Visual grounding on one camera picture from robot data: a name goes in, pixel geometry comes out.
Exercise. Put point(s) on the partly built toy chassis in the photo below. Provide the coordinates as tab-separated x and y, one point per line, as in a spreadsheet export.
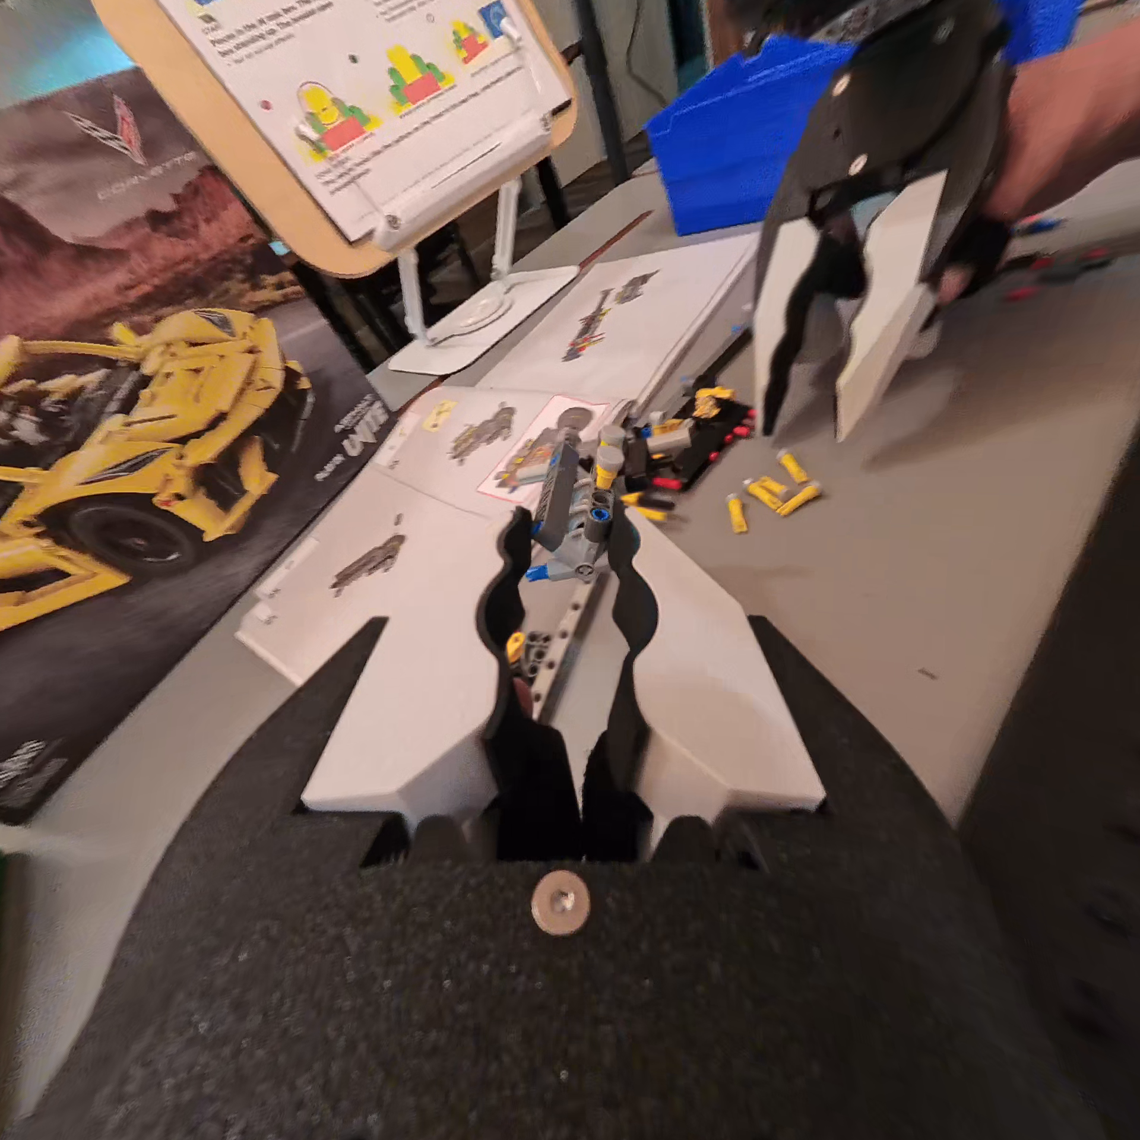
703	445

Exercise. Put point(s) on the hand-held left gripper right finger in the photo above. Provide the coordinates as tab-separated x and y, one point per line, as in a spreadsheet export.
721	712

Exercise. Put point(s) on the building instruction booklet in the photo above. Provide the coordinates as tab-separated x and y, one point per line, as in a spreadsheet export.
640	330

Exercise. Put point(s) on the wooden book stand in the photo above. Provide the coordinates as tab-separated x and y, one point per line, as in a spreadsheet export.
267	205

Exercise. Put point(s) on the person's right hand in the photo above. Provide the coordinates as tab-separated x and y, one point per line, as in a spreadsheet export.
1068	125

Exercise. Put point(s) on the black stand pole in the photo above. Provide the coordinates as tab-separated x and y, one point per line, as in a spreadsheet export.
601	88

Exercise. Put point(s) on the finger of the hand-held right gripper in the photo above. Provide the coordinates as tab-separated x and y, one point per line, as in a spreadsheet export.
783	267
900	285

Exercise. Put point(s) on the blue plastic bin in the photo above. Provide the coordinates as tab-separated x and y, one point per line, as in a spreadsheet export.
730	142

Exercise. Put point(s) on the pile of yellow toy pins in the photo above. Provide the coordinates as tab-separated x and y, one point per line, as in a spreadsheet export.
783	498

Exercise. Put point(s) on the toy car set box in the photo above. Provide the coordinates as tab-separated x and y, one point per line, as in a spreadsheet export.
178	445

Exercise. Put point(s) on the black dimpled mat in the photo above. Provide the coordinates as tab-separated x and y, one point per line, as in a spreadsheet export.
1068	801

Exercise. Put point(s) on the black toy gear assembly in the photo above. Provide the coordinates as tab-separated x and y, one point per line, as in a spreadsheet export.
578	507

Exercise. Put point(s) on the person's left hand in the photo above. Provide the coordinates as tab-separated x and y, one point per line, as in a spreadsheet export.
524	699

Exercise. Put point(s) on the grey toy beam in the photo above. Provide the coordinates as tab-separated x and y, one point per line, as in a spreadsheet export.
574	632

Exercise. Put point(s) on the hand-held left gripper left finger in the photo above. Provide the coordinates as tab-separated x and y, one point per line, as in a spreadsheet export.
410	703

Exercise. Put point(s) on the scatter of small toy pins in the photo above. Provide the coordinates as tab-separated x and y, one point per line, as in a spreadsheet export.
1060	262

